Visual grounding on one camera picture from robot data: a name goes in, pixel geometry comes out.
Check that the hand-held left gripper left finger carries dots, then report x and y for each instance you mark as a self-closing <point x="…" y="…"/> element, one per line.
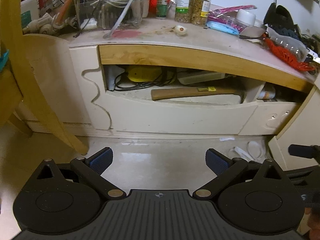
<point x="101" y="160"/>

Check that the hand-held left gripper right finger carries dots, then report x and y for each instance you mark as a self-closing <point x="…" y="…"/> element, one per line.
<point x="217" y="162"/>

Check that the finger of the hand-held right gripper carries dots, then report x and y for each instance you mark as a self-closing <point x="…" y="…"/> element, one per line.
<point x="301" y="151"/>

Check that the cream cabinet drawer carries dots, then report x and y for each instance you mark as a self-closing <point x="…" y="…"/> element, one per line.
<point x="175" y="117"/>

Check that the small white round ornament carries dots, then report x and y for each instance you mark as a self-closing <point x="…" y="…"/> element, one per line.
<point x="180" y="30"/>

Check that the white paper scrap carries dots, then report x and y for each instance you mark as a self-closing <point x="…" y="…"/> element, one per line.
<point x="227" y="139"/>

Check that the cream cabinet door panel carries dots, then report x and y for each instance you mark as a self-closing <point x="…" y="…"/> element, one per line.
<point x="265" y="120"/>

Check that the white bottle with orange label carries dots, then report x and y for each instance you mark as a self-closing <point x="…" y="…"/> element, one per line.
<point x="267" y="93"/>

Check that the wooden chair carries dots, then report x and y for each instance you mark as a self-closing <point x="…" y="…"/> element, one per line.
<point x="42" y="100"/>

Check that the white vented router box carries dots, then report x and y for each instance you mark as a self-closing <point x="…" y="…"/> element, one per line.
<point x="202" y="78"/>

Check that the orange net bag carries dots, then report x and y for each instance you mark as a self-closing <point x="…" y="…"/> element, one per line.
<point x="285" y="56"/>

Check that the yellow plastic device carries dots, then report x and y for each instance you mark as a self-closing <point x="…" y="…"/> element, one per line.
<point x="142" y="73"/>

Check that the cream cabinet with wooden trim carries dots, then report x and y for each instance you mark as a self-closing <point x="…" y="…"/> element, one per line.
<point x="82" y="62"/>

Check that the clear plastic bag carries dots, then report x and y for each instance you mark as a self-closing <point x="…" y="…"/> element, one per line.
<point x="290" y="43"/>

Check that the grey card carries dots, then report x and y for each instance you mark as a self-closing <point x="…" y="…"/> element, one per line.
<point x="252" y="33"/>

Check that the blue tissue pack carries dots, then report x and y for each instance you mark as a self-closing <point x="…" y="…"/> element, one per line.
<point x="222" y="27"/>

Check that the black cloth bag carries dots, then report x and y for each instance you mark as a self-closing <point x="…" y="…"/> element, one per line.
<point x="280" y="17"/>

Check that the teal plastic item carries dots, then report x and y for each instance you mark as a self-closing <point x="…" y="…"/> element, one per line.
<point x="3" y="58"/>

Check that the white cream jar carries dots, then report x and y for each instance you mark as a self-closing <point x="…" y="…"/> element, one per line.
<point x="246" y="17"/>

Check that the clear plastic organizer box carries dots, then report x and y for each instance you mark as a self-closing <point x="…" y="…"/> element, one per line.
<point x="107" y="15"/>

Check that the pink plastic package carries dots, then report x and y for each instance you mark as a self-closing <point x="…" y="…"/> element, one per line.
<point x="225" y="13"/>

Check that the clear jar of dried herbs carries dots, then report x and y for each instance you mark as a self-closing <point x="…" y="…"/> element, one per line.
<point x="184" y="3"/>
<point x="201" y="7"/>

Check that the orange plastic stick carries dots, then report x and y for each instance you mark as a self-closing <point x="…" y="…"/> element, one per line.
<point x="66" y="6"/>

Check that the green label bottle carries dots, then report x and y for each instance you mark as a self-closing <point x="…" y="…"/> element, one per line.
<point x="163" y="8"/>

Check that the red container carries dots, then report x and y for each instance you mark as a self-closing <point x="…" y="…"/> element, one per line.
<point x="153" y="5"/>

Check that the white plastic jug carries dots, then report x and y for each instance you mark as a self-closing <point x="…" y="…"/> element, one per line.
<point x="28" y="7"/>

